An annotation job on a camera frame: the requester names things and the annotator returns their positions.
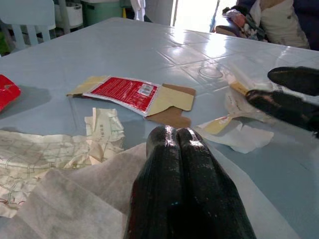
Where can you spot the pile of mixed clothes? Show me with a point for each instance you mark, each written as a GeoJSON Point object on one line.
{"type": "Point", "coordinates": [244, 22]}

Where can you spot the crumpled paper with line print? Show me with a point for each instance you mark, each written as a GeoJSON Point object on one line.
{"type": "Point", "coordinates": [32, 159]}

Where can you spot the white hanging garment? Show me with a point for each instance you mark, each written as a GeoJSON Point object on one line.
{"type": "Point", "coordinates": [138, 8]}

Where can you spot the white plastic bucket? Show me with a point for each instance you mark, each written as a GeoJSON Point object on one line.
{"type": "Point", "coordinates": [74, 15]}

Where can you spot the white nonwoven tissue sheet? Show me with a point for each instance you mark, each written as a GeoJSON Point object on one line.
{"type": "Point", "coordinates": [74, 204]}

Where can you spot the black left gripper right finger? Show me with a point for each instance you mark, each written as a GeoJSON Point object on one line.
{"type": "Point", "coordinates": [207, 189]}

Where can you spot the white paper envelope yellow lining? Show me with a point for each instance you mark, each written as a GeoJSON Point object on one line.
{"type": "Point", "coordinates": [239, 137]}

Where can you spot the crumpled white green receipt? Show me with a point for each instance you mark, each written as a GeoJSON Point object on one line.
{"type": "Point", "coordinates": [104, 129]}

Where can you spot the green plastic bin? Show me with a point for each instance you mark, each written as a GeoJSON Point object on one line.
{"type": "Point", "coordinates": [102, 12]}

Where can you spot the pale blue plastic chair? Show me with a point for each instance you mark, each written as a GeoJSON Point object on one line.
{"type": "Point", "coordinates": [27, 12]}

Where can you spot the red foil packet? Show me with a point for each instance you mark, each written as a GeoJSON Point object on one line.
{"type": "Point", "coordinates": [7, 92]}

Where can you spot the flattened red cardboard carton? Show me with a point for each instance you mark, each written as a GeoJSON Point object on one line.
{"type": "Point", "coordinates": [124, 92]}

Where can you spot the white printed pillow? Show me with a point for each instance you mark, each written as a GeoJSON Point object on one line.
{"type": "Point", "coordinates": [281, 22]}

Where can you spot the dark purple sofa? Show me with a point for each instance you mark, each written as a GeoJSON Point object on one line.
{"type": "Point", "coordinates": [309, 20]}

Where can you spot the clear plastic bag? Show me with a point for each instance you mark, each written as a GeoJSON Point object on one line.
{"type": "Point", "coordinates": [211, 72]}

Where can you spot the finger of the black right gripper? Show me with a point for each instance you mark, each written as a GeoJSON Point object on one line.
{"type": "Point", "coordinates": [296, 79]}
{"type": "Point", "coordinates": [286, 107]}

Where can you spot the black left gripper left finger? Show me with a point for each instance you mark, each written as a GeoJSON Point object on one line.
{"type": "Point", "coordinates": [159, 179]}

